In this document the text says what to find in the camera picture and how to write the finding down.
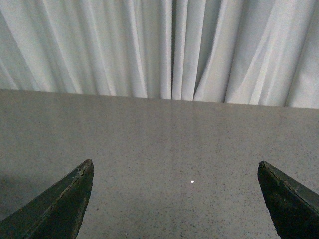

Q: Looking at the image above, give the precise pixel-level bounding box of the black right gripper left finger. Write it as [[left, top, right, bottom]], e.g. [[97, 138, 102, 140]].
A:
[[0, 159, 94, 239]]

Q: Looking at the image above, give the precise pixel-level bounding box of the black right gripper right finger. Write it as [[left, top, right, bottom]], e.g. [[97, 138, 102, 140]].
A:
[[257, 161, 319, 239]]

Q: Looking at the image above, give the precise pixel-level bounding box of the white pleated curtain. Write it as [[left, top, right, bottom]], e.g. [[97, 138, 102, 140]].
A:
[[0, 0, 319, 108]]

